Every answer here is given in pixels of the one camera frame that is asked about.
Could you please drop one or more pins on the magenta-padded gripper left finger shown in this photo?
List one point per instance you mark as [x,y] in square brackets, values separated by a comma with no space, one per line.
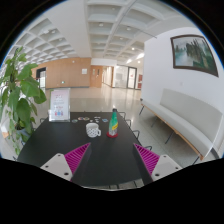
[77,156]

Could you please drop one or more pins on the white mug with black dots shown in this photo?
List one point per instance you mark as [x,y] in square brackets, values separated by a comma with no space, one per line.
[92,130]

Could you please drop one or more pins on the green plastic drink bottle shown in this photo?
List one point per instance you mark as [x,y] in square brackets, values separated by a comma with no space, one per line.
[113,124]

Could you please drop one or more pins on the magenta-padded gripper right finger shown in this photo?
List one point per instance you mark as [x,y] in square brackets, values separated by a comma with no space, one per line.
[147,158]

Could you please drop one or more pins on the round colourful badge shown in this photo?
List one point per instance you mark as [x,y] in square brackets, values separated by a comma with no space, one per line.
[80,118]

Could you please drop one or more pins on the dark-framed landscape painting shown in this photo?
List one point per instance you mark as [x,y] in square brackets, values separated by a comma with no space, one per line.
[195,53]

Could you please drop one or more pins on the green leafy potted plant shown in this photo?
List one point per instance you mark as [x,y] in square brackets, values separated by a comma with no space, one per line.
[21,106]

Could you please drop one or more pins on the round blue badge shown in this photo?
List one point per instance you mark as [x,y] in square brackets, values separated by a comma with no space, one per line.
[105,120]

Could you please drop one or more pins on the recessed ceiling lights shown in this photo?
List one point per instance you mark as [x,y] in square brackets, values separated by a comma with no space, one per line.
[101,24]

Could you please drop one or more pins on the clear acrylic sign stand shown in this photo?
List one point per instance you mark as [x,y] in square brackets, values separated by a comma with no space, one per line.
[59,105]

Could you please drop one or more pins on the flat round red coaster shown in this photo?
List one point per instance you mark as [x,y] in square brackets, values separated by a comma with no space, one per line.
[109,135]

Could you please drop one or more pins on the long white cushioned bench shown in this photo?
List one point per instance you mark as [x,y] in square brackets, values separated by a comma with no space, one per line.
[190,116]

